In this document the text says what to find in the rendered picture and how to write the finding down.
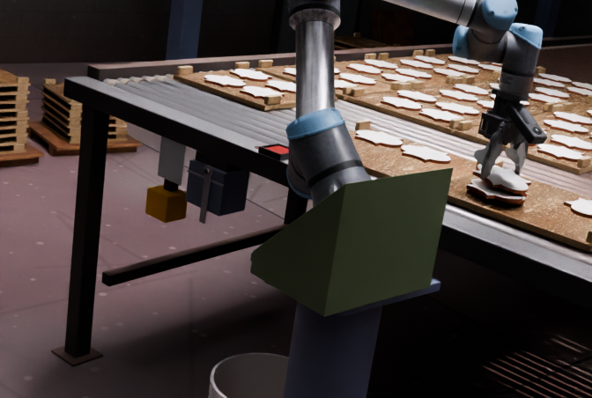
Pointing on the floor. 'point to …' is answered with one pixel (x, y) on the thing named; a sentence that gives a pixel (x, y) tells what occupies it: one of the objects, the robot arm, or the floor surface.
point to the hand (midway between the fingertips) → (502, 177)
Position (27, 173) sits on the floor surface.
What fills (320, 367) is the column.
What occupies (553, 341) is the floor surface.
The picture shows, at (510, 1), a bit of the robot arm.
